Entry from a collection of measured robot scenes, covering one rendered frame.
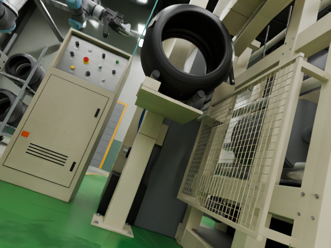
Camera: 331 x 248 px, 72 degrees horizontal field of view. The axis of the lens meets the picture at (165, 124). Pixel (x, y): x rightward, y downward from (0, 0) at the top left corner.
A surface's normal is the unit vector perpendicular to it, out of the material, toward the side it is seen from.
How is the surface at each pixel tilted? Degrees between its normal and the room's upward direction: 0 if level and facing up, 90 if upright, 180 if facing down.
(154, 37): 93
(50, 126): 90
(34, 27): 90
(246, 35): 162
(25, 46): 90
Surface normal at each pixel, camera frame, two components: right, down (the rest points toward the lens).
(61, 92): 0.23, -0.17
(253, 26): -0.25, 0.82
